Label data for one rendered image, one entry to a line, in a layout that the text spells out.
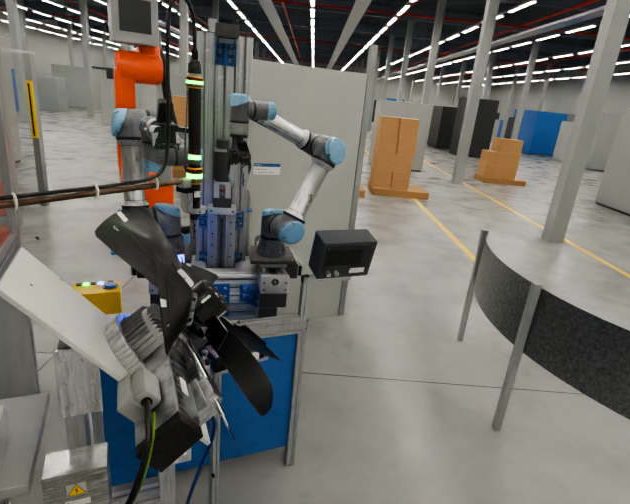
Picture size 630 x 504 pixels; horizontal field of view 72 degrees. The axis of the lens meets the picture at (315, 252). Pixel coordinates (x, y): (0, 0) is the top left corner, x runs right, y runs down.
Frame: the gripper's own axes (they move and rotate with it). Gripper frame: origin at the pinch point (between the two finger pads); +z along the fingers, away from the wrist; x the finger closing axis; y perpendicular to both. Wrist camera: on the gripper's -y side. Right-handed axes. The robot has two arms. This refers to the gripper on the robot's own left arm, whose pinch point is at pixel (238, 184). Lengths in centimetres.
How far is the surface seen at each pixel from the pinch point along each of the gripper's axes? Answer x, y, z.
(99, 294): 54, -19, 36
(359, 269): -52, -18, 35
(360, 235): -52, -17, 19
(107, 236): 48, -57, 3
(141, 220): 39, -47, 1
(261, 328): -8, -17, 60
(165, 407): 38, -94, 30
